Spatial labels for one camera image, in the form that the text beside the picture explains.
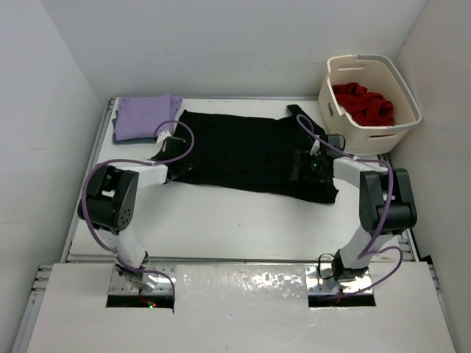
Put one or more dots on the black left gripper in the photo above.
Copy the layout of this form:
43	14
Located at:
186	166

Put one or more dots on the white front cover panel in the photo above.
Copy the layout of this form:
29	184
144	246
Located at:
238	308

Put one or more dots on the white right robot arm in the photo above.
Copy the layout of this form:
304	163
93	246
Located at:
386	201

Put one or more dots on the lavender garment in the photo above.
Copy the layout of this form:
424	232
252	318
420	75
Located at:
164	108

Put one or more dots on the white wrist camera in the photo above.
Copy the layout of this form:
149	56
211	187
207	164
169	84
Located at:
315	148
163	136

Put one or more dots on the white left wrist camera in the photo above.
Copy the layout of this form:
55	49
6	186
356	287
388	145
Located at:
163	136

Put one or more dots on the red garment in basket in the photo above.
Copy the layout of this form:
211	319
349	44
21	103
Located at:
366	108

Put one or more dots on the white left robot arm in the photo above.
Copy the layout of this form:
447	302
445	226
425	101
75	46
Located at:
107	205

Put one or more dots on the cream perforated laundry basket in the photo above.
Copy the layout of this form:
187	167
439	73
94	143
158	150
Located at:
378	74

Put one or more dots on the aluminium table edge rail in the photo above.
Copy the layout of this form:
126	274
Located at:
97	145

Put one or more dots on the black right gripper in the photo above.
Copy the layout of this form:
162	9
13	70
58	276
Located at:
303	158

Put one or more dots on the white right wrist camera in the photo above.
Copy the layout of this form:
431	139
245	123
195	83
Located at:
315	148

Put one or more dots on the black garment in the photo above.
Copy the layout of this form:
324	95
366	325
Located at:
250	153

